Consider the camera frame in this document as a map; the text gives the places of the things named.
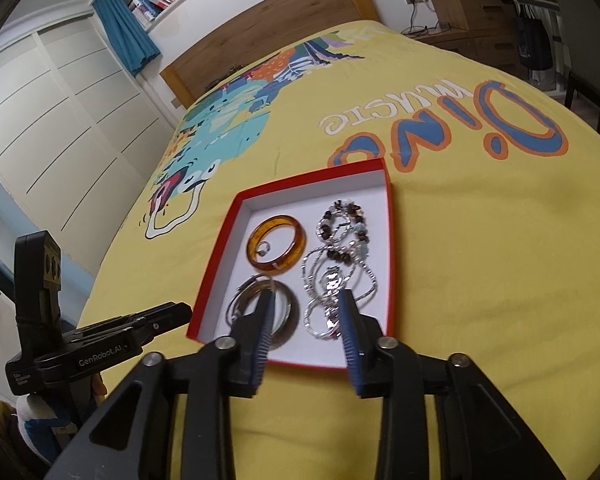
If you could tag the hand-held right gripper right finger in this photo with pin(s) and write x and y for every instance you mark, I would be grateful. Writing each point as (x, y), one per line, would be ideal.
(350, 352)

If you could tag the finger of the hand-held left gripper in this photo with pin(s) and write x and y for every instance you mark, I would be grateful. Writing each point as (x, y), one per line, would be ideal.
(167, 326)
(170, 308)

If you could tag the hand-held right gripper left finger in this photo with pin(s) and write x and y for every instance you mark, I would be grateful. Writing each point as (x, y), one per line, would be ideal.
(262, 345)

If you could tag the dark bangle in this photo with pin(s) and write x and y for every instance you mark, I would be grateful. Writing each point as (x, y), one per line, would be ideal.
(292, 320)

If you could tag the silver twisted bangle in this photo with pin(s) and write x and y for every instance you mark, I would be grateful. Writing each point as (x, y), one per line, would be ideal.
(312, 317)

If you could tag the thin metal bangle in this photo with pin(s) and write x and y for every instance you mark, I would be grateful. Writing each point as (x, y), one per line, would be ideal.
(230, 305)

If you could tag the silver wristwatch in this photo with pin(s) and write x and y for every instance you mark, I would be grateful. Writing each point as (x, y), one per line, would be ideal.
(332, 280)

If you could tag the amber bangle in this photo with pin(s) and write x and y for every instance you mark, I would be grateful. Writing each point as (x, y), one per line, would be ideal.
(251, 251)

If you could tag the red jewelry box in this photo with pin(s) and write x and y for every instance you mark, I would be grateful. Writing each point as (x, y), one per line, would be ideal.
(300, 200)

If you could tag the person's left hand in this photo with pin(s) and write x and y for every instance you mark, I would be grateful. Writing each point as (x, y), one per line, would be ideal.
(37, 425)

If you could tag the white wardrobe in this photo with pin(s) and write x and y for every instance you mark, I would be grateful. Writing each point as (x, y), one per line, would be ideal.
(55, 135)

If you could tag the yellow printed blanket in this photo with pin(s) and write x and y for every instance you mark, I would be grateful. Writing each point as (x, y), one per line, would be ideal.
(480, 260)

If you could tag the teal curtain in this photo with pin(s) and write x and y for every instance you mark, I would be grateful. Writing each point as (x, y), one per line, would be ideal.
(125, 30)

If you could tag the wooden headboard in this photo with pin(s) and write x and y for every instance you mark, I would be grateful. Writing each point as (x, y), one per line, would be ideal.
(280, 25)

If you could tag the dark chair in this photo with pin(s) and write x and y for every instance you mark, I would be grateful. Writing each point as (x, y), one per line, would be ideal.
(590, 92)

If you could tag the dark hanging bag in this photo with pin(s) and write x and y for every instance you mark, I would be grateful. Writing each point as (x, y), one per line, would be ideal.
(532, 40)

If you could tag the wooden nightstand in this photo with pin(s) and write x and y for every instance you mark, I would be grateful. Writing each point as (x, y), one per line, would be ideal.
(470, 5)

